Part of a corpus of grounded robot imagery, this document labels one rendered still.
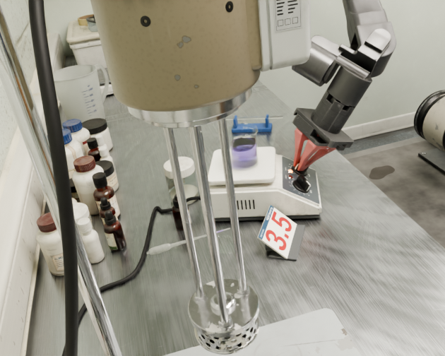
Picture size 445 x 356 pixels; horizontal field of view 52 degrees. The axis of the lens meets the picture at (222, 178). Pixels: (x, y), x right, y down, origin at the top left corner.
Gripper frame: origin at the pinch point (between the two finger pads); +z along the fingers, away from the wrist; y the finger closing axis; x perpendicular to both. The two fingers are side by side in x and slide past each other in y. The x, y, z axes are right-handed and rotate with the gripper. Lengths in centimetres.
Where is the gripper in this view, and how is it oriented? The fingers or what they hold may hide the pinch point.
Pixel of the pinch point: (300, 164)
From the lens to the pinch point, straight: 86.6
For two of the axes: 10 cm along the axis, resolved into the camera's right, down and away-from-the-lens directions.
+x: 7.6, -0.4, 6.5
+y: 5.2, 6.4, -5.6
